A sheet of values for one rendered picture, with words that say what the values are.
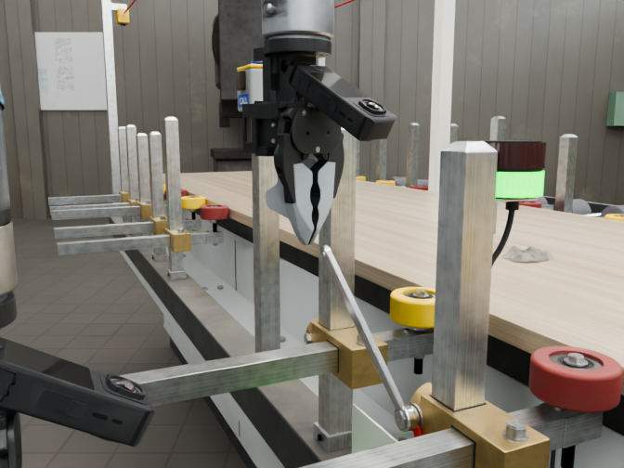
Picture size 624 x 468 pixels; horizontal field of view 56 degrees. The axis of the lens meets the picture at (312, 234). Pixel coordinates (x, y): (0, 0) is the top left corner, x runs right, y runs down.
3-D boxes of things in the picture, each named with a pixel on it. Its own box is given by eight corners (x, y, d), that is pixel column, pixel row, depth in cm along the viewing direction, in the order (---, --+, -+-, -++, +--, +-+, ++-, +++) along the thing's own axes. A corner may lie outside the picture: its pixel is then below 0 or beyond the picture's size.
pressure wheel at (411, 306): (446, 388, 75) (449, 301, 73) (383, 381, 77) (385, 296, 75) (450, 365, 83) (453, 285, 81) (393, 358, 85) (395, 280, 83)
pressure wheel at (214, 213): (211, 240, 175) (210, 201, 173) (234, 242, 171) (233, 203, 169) (195, 245, 167) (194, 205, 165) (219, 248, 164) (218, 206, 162)
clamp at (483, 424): (500, 510, 47) (504, 452, 47) (406, 433, 60) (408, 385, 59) (552, 492, 50) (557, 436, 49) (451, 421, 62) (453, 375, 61)
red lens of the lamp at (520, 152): (507, 169, 50) (509, 143, 50) (461, 165, 55) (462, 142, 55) (559, 167, 52) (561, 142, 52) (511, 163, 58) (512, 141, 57)
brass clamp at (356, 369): (347, 391, 70) (347, 350, 69) (301, 353, 82) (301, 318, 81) (392, 382, 72) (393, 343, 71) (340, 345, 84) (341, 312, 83)
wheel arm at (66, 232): (55, 241, 173) (54, 227, 172) (55, 240, 176) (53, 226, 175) (201, 231, 191) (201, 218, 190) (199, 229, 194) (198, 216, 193)
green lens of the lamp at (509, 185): (506, 199, 50) (507, 173, 50) (461, 192, 56) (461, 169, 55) (557, 196, 53) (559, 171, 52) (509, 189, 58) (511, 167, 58)
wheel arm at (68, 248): (58, 259, 151) (57, 242, 150) (58, 256, 154) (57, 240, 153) (224, 245, 169) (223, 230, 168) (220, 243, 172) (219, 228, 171)
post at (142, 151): (144, 267, 214) (136, 133, 206) (142, 266, 217) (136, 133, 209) (153, 266, 215) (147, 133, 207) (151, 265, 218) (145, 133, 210)
